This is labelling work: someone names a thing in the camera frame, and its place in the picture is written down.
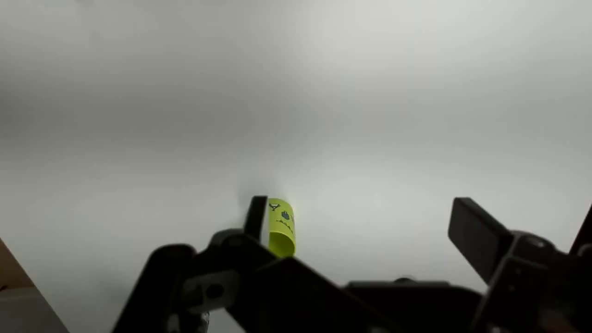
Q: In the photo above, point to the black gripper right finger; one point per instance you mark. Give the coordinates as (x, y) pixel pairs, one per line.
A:
(481, 238)

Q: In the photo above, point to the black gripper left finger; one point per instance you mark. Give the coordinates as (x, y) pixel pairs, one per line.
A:
(185, 289)

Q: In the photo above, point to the yellow-green printed mug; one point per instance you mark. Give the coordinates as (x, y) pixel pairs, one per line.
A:
(281, 227)

